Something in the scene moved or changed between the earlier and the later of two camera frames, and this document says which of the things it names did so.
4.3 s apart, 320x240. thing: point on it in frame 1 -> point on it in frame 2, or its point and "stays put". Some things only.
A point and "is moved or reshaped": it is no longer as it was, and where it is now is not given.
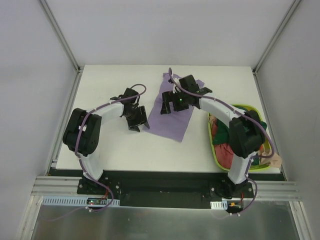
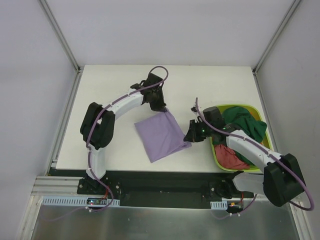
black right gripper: (172, 100) -> (193, 131)
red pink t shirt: (224, 151) stays put
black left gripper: (136, 117) -> (157, 102)
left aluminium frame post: (61, 35) stays put
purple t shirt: (172, 124) is moved or reshaped
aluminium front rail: (47, 186) stays put
